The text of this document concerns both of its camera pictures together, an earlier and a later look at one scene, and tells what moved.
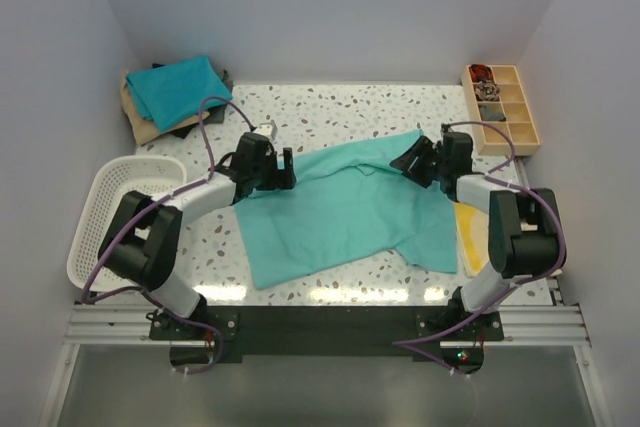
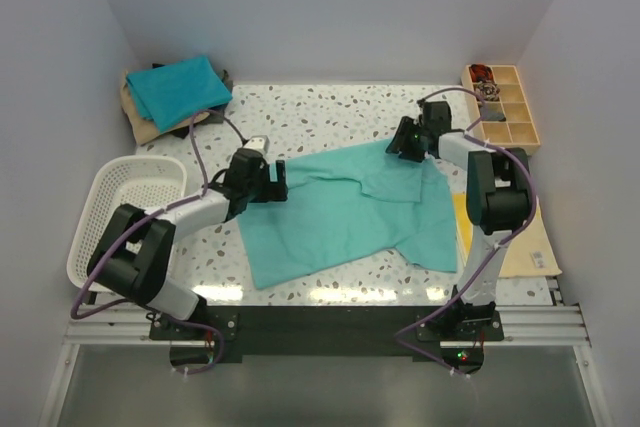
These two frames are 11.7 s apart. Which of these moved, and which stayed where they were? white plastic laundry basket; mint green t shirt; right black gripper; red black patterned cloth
Moved: right black gripper
Stayed: mint green t shirt; red black patterned cloth; white plastic laundry basket
